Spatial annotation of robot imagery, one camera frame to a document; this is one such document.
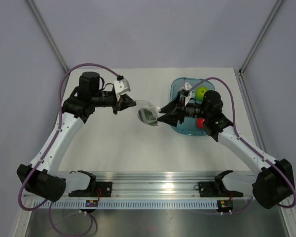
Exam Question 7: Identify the teal plastic tray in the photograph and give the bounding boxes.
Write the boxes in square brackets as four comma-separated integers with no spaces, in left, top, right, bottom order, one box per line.
[169,78,215,136]

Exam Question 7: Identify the aluminium mounting rail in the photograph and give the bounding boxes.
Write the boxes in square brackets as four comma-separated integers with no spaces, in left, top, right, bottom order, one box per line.
[23,172,257,199]

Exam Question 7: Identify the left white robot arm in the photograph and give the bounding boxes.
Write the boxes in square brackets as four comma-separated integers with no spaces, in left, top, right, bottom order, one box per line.
[17,72,136,202]

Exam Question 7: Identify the aluminium frame post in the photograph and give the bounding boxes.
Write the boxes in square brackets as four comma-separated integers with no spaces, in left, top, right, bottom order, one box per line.
[25,0,69,72]
[238,0,286,76]

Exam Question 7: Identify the left small circuit board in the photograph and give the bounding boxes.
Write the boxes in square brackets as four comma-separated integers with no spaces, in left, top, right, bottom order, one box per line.
[85,200,98,207]

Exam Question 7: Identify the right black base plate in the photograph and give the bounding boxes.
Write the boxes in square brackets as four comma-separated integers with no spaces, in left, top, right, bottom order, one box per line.
[194,181,244,198]

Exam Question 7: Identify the green apple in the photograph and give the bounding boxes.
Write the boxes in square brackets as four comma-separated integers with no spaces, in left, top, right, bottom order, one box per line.
[195,87,208,101]

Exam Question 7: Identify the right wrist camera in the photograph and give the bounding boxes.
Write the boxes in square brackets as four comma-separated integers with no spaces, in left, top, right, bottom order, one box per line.
[179,82,192,106]

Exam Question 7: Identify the white slotted cable duct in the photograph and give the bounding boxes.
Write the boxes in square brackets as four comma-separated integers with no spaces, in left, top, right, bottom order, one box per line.
[34,199,219,209]

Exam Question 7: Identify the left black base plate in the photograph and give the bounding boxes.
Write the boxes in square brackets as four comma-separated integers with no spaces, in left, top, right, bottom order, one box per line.
[68,181,112,198]

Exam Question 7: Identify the right small circuit board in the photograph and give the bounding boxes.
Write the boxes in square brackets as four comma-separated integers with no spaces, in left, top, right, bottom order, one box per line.
[218,200,234,212]

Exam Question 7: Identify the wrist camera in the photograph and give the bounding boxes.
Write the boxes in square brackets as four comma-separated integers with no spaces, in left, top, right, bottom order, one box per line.
[179,82,192,106]
[113,79,131,101]

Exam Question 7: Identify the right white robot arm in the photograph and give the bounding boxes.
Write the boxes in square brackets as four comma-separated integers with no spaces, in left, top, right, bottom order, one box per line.
[157,90,296,209]

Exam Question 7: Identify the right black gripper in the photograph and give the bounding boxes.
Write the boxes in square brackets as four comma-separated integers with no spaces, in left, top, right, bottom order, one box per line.
[158,91,210,127]

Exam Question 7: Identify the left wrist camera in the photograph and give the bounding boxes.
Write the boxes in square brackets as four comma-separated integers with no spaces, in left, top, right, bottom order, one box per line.
[113,79,131,101]

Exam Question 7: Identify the red apple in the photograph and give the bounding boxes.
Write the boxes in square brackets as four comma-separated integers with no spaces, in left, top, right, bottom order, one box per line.
[196,118,205,129]

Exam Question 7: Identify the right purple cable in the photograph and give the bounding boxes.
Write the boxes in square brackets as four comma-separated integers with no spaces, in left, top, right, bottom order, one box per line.
[187,77,296,215]

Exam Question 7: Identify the small circuit board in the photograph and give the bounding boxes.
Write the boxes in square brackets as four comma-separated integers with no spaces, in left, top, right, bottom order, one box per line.
[85,200,98,207]
[218,200,234,212]

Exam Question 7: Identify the right aluminium frame post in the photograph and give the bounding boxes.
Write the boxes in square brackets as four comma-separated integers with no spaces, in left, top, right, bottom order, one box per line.
[238,0,286,76]

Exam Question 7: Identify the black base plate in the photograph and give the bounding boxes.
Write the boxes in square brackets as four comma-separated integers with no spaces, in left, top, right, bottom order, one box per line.
[68,181,112,198]
[194,181,244,198]

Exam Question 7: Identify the left aluminium frame post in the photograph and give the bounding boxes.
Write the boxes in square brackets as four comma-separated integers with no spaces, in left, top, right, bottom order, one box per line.
[25,0,69,72]

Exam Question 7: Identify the clear zip top bag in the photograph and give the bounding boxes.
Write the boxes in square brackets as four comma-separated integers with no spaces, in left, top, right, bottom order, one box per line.
[135,100,160,126]

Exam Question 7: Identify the dark green avocado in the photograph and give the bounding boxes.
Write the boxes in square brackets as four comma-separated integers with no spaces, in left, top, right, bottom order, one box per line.
[137,108,158,126]

